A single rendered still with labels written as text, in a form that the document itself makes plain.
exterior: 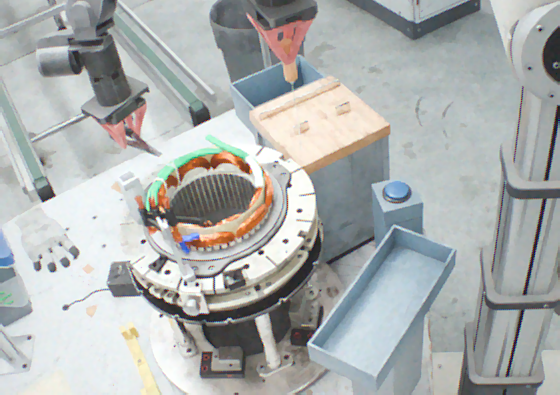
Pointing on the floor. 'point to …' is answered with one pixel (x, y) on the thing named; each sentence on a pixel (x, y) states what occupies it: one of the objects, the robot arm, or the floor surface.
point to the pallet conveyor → (176, 94)
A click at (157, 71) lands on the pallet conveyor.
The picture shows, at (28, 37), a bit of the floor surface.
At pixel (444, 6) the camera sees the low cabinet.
